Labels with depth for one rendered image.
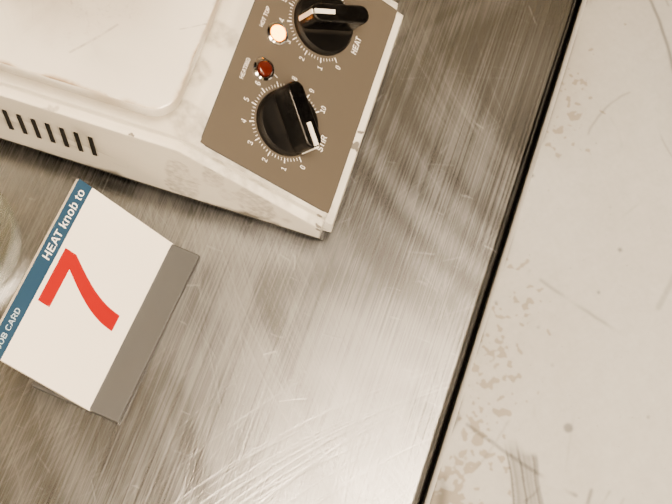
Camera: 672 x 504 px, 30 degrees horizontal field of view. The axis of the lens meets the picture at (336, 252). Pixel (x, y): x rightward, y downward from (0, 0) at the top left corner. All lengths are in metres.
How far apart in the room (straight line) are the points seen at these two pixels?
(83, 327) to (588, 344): 0.24
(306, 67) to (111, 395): 0.18
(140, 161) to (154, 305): 0.07
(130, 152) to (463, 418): 0.20
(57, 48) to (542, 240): 0.25
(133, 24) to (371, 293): 0.17
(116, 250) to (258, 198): 0.07
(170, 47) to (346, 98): 0.10
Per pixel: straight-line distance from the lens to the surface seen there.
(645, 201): 0.66
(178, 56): 0.56
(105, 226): 0.60
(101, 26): 0.57
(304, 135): 0.57
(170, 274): 0.61
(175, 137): 0.56
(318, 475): 0.59
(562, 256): 0.63
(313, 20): 0.60
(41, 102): 0.58
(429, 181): 0.64
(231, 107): 0.58
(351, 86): 0.61
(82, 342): 0.59
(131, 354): 0.60
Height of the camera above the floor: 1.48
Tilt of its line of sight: 70 degrees down
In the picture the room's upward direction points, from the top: 10 degrees clockwise
